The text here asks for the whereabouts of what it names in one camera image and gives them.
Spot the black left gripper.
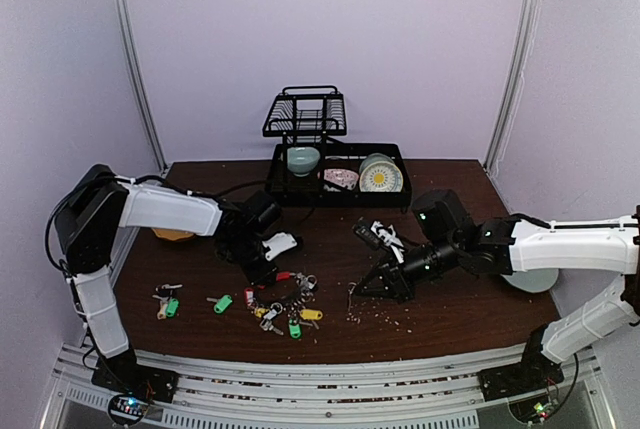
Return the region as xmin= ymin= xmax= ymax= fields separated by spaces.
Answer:
xmin=224 ymin=234 xmax=279 ymax=288

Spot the large keyring with red handle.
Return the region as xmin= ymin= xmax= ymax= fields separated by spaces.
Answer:
xmin=244 ymin=272 xmax=324 ymax=340

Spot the green tagged single key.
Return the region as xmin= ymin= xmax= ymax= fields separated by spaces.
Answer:
xmin=206 ymin=294 xmax=233 ymax=314

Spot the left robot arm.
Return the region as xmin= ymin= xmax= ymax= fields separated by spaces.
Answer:
xmin=44 ymin=164 xmax=300 ymax=402

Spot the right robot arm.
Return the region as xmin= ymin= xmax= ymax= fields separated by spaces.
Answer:
xmin=351 ymin=189 xmax=639 ymax=401

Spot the green tagged key bunch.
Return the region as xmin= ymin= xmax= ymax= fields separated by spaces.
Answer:
xmin=152 ymin=284 xmax=183 ymax=320

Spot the yellow daisy plate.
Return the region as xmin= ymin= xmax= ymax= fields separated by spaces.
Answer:
xmin=359 ymin=161 xmax=404 ymax=193

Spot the pink patterned bowl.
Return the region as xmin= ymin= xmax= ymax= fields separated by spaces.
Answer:
xmin=323 ymin=168 xmax=359 ymax=192

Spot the celadon green bowl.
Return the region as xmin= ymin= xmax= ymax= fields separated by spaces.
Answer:
xmin=286 ymin=147 xmax=320 ymax=177

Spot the pale green plate behind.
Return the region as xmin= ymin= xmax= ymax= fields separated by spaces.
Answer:
xmin=358 ymin=152 xmax=395 ymax=174

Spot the light green flower plate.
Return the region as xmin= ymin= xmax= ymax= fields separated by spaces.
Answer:
xmin=502 ymin=268 xmax=559 ymax=294

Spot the left base circuit board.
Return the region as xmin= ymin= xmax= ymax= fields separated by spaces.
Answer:
xmin=107 ymin=394 xmax=151 ymax=426

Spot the base circuit board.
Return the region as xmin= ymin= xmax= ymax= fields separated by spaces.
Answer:
xmin=107 ymin=394 xmax=151 ymax=426
xmin=509 ymin=395 xmax=560 ymax=425

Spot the right base circuit board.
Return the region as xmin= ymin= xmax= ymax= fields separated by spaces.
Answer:
xmin=509 ymin=395 xmax=560 ymax=425

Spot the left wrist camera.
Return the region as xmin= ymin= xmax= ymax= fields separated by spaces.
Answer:
xmin=262 ymin=232 xmax=303 ymax=261

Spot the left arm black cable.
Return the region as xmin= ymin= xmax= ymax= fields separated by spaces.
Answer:
xmin=44 ymin=176 xmax=274 ymax=280

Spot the black wire dish rack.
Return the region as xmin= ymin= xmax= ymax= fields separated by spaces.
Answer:
xmin=262 ymin=85 xmax=412 ymax=212

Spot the aluminium front rail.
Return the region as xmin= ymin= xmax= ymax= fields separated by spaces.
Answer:
xmin=36 ymin=343 xmax=620 ymax=428

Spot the right aluminium frame post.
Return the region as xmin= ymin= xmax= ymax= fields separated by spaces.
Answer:
xmin=483 ymin=0 xmax=540 ymax=176

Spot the aluminium frame post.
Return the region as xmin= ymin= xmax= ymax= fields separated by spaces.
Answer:
xmin=114 ymin=0 xmax=169 ymax=173
xmin=483 ymin=0 xmax=540 ymax=176

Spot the left aluminium frame post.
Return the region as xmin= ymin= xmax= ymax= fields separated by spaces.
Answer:
xmin=114 ymin=0 xmax=169 ymax=173

